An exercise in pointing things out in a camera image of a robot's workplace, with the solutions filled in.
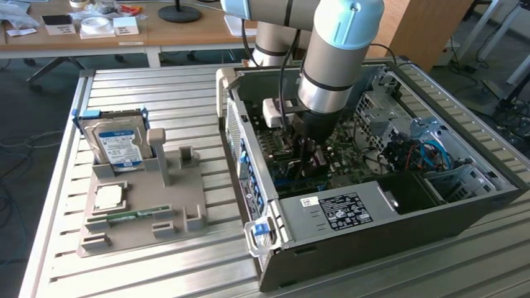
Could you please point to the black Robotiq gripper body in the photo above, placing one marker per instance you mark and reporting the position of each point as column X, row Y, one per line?
column 316, row 127

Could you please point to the low-profile graphics card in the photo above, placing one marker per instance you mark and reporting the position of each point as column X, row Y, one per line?
column 291, row 172

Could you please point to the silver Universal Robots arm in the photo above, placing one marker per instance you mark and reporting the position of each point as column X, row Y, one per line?
column 331, row 62

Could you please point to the green motherboard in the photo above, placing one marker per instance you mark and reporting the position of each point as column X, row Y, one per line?
column 347, row 155

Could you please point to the perforated metal drive cage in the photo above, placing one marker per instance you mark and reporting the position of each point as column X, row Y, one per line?
column 376, row 124

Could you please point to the grey power supply unit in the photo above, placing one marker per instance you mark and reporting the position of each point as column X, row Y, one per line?
column 298, row 223

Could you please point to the blue case release latch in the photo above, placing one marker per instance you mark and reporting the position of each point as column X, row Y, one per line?
column 260, row 231

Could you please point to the black open PC case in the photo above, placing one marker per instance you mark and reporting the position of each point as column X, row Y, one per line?
column 372, row 254

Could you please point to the metal disk bay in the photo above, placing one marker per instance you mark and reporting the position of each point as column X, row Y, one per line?
column 463, row 183

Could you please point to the stack of white papers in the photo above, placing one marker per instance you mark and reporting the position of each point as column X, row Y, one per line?
column 235, row 29

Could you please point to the wooden cabinet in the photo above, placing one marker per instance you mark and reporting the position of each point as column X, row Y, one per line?
column 426, row 31

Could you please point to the grey plastic parts rack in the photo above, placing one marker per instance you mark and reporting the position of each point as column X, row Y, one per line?
column 140, row 198

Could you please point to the hard disk with blue label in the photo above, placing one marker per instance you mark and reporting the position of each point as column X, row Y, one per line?
column 116, row 146

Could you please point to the green RAM stick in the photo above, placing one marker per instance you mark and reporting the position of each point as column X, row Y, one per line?
column 132, row 214

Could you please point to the silver CPU chip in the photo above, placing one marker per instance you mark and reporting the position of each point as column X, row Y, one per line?
column 108, row 198

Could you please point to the black round lamp base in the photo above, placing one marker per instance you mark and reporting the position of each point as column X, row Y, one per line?
column 180, row 15

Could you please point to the plain white box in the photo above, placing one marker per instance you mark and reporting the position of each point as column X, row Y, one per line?
column 124, row 23

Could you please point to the orange small item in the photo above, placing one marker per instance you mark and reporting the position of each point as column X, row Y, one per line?
column 129, row 10

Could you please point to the flat white box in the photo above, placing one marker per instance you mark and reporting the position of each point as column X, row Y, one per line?
column 97, row 34

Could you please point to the wide white tape roll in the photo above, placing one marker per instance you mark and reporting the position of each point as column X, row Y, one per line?
column 84, row 25

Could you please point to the wooden desk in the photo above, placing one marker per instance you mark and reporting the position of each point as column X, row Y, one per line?
column 61, row 42

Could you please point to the small tape roll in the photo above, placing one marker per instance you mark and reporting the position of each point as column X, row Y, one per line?
column 72, row 4

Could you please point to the white box with black top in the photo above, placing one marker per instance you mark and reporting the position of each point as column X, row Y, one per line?
column 57, row 20

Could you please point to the white paper tag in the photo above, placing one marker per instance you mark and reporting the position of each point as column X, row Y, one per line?
column 20, row 32

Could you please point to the clear plastic bag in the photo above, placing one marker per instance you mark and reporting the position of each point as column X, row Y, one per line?
column 16, row 17

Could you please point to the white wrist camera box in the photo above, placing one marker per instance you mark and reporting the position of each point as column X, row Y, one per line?
column 272, row 113

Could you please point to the blue disk carrier frame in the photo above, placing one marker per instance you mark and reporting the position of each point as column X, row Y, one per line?
column 88, row 115

